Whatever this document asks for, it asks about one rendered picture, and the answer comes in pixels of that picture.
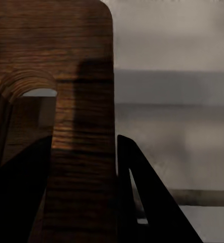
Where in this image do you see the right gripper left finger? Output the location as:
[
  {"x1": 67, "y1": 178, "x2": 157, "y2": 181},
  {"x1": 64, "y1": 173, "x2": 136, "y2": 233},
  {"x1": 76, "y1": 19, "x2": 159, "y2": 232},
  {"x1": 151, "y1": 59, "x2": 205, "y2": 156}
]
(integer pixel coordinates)
[{"x1": 0, "y1": 135, "x2": 52, "y2": 243}]

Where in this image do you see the cutting board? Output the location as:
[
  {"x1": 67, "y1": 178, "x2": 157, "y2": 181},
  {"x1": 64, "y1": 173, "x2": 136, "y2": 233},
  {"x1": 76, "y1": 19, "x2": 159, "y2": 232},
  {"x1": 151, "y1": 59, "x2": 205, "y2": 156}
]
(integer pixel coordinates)
[{"x1": 0, "y1": 0, "x2": 118, "y2": 243}]

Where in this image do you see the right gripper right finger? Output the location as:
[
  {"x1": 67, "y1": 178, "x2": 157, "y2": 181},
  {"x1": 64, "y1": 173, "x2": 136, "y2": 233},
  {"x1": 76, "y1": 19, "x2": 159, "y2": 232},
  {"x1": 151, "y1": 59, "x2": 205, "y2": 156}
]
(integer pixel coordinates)
[{"x1": 117, "y1": 135, "x2": 203, "y2": 243}]

